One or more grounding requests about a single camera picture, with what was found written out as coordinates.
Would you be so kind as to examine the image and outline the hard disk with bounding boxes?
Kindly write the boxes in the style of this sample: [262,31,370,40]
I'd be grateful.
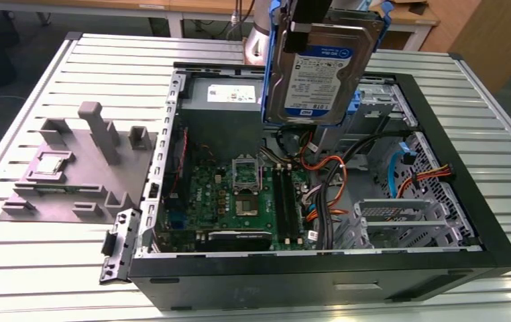
[259,0,394,127]

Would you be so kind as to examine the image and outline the white grey wires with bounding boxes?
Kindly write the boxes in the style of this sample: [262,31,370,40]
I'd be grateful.
[302,184,328,206]

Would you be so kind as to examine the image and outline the thick black cable bundle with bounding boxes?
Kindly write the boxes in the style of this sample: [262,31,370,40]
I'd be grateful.
[316,129,414,251]

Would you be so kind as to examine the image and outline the yellow black power wires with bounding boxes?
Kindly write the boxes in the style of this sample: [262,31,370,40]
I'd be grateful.
[258,146,303,166]

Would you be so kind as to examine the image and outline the RAM slot white clips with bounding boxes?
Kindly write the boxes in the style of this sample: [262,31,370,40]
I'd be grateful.
[288,164,306,244]
[276,164,294,244]

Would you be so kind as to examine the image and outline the metal socket cover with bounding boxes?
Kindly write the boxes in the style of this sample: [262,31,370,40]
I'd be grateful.
[229,154,266,196]

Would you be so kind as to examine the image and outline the metal disk bay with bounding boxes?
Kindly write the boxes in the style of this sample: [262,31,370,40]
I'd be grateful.
[352,197,467,251]

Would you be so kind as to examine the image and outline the black PC case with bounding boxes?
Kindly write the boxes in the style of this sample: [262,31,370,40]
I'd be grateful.
[127,61,511,313]

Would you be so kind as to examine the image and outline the green RAM stick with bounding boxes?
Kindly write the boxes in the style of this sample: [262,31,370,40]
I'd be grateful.
[33,186,83,196]

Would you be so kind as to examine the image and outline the black hanging cable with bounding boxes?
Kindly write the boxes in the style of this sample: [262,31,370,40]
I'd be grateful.
[227,0,258,38]

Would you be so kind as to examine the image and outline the blue data wire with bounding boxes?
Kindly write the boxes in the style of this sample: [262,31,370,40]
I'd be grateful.
[387,140,419,199]

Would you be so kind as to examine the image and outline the CPU socket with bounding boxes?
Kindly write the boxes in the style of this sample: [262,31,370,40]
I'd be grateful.
[235,197,262,218]

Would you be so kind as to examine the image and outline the disk power wire with connector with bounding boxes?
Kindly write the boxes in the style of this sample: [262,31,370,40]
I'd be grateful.
[396,162,458,199]

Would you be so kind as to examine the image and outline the metal drive cage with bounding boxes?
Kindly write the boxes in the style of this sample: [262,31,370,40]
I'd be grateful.
[316,80,419,156]

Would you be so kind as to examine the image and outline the grey parts rack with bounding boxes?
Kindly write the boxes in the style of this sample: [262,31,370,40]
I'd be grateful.
[0,100,161,224]

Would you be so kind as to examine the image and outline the blue expansion slot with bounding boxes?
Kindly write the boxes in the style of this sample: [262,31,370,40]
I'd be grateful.
[168,206,188,233]

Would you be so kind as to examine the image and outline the white frame wooden desk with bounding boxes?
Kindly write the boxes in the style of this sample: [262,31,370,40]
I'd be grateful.
[25,0,184,38]
[183,0,442,52]

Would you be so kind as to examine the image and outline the locking lever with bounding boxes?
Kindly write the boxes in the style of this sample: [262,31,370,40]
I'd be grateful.
[258,156,268,199]

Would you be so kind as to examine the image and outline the grey power supply unit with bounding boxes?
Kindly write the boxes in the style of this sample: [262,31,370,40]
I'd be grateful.
[177,76,268,158]

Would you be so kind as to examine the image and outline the blue plastic drive latch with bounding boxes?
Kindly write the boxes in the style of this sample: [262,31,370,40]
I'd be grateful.
[347,89,363,115]

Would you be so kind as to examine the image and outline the black graphics card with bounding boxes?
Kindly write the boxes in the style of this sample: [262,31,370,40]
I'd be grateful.
[195,229,274,252]

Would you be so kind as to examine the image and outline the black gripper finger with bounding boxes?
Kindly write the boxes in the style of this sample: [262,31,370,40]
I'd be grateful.
[283,0,332,54]

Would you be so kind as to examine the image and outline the green motherboard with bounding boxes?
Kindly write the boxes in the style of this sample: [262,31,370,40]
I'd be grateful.
[153,152,323,252]

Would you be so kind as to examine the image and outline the thin red wire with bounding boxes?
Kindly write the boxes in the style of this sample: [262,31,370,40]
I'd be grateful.
[164,127,189,199]

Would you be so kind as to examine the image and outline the orange red wire bundle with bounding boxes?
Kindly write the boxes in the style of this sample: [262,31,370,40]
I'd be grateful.
[299,129,351,223]

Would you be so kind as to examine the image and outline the silver CPU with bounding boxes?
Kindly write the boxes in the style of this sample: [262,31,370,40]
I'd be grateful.
[29,154,67,176]

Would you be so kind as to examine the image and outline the wooden cabinet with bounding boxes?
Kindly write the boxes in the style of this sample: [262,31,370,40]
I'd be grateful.
[423,0,511,97]

